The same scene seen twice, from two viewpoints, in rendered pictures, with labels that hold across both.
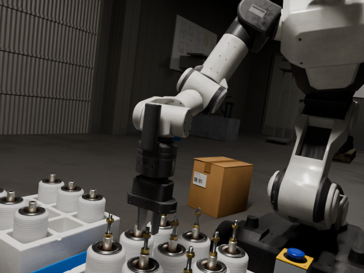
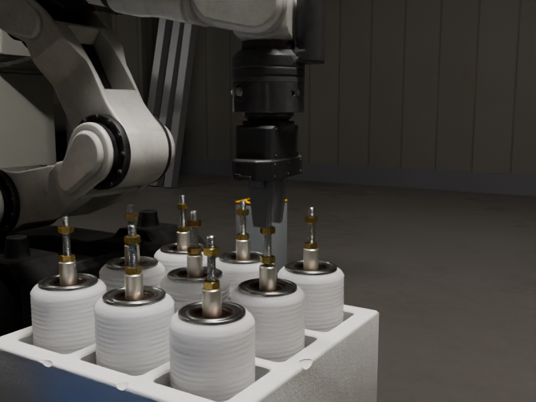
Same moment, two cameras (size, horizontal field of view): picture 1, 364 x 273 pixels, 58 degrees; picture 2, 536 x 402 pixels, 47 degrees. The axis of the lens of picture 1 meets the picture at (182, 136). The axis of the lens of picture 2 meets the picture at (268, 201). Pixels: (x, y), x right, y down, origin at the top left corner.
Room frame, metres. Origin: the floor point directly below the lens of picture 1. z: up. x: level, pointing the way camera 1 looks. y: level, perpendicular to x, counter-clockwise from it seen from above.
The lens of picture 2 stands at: (0.73, 0.81, 0.47)
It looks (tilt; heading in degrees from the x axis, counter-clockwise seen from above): 8 degrees down; 270
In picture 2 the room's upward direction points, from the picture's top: straight up
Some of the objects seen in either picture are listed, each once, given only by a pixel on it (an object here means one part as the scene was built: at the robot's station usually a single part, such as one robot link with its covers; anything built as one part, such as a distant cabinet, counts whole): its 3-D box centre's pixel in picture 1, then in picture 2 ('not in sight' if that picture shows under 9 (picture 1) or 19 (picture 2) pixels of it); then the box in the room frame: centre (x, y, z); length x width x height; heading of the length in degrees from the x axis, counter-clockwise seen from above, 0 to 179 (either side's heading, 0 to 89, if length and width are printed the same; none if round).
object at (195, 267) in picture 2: (172, 245); (195, 266); (0.83, -0.01, 0.26); 0.02 x 0.02 x 0.03
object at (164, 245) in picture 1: (171, 249); (195, 275); (0.83, -0.01, 0.25); 0.08 x 0.08 x 0.01
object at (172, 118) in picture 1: (161, 130); (280, 32); (0.71, 0.05, 0.57); 0.11 x 0.11 x 0.11; 72
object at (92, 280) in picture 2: (162, 224); (68, 282); (0.99, 0.02, 0.25); 0.08 x 0.08 x 0.01
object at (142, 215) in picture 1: (140, 215); (259, 202); (0.74, 0.07, 0.36); 0.03 x 0.02 x 0.06; 154
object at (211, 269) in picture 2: (109, 228); (211, 269); (0.79, 0.15, 0.30); 0.01 x 0.01 x 0.08
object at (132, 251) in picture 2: not in sight; (132, 255); (0.89, 0.09, 0.30); 0.01 x 0.01 x 0.08
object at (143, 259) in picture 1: (143, 260); (267, 277); (0.73, 0.05, 0.26); 0.02 x 0.02 x 0.03
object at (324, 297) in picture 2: not in sight; (309, 329); (0.67, -0.05, 0.16); 0.10 x 0.10 x 0.18
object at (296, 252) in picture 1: (295, 255); not in sight; (0.74, -0.30, 0.32); 0.04 x 0.04 x 0.02
